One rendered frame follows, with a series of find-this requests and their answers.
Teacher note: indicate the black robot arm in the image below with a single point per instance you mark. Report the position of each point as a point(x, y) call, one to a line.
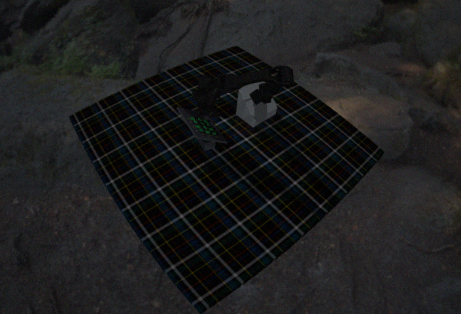
point(234, 82)

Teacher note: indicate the dark grey switch panel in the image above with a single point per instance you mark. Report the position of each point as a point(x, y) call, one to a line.
point(206, 133)

